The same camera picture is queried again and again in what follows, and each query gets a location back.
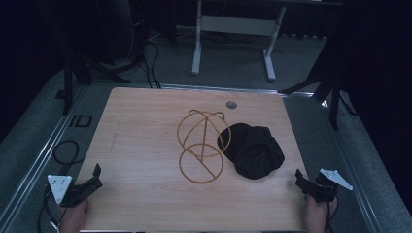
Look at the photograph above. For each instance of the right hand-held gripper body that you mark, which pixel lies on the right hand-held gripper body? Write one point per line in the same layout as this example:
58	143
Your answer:
327	186

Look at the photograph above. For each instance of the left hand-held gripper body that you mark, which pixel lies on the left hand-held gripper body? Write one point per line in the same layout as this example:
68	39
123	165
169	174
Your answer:
60	187

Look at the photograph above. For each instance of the black cap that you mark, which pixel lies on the black cap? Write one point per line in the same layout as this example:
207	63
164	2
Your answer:
254	150

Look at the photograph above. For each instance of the person's right hand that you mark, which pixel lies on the person's right hand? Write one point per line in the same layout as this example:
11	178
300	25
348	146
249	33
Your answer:
319	215

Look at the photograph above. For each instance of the person's left hand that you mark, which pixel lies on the person's left hand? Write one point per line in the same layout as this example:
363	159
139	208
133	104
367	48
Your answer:
73	218

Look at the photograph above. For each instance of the black floor socket cover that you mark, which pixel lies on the black floor socket cover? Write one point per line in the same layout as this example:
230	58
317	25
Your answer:
81	121

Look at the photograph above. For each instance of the black metal stand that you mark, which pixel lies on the black metal stand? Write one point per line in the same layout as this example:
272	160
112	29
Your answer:
77	69
327	84

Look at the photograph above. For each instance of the grey round table grommet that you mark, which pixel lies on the grey round table grommet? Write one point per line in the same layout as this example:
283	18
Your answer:
231	104

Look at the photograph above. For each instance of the metal floor rail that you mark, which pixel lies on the metal floor rail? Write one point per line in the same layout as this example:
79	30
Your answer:
35	168
353	181
220	88

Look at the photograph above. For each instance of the white metal desk frame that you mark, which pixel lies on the white metal desk frame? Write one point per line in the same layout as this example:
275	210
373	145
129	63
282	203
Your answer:
238	25

